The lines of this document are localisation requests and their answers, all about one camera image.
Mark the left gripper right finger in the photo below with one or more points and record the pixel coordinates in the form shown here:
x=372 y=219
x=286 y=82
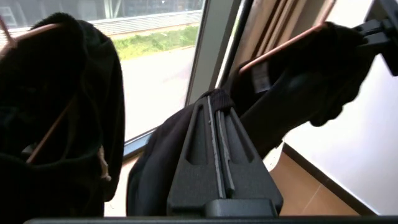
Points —
x=252 y=183

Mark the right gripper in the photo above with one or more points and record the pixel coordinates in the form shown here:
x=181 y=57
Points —
x=390 y=37

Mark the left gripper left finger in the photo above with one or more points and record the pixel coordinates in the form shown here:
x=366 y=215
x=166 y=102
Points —
x=192 y=186

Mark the black garment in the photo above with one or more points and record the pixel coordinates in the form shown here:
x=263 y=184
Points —
x=280 y=109

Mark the pink clothes hanger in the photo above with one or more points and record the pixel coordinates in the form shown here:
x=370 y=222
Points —
x=280 y=47
x=46 y=137

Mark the black shorts with white stripes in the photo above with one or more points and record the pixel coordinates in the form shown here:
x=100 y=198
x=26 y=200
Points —
x=62 y=109

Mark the brown curtain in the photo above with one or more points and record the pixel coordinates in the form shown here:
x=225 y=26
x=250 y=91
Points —
x=270 y=25

